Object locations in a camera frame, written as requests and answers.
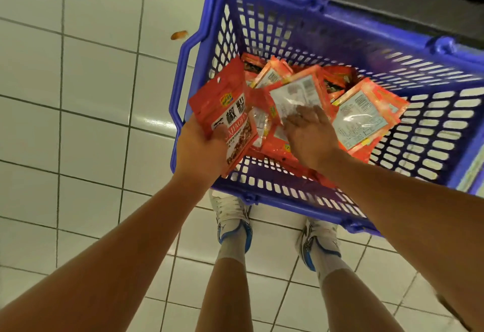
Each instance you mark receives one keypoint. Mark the person's right leg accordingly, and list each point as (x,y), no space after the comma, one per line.
(355,301)

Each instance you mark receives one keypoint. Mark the person's leg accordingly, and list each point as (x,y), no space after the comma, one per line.
(355,301)
(225,294)

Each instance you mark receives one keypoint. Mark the grey shoe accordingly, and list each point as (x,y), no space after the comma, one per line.
(231,214)
(317,241)

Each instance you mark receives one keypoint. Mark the person's right forearm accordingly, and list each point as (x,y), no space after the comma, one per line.
(416,214)

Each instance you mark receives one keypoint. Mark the person's left leg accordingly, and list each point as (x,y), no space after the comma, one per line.
(225,294)

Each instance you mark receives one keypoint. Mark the small orange scrap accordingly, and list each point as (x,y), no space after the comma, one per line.
(179,35)

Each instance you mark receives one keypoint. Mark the pile of red seasoning packets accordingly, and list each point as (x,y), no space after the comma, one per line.
(363,116)

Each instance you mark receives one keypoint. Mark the grey left shoe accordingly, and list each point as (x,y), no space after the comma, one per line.
(231,214)

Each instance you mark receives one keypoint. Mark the blue plastic basket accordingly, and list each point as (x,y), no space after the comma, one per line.
(423,139)

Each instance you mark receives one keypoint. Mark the grey right shoe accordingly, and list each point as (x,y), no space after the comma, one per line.
(317,241)

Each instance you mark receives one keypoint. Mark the person's left hand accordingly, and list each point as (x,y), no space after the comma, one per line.
(198,158)

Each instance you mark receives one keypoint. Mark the person's right hand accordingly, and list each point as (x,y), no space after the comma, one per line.
(311,139)

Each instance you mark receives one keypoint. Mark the person's left forearm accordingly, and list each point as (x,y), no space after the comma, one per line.
(98,267)

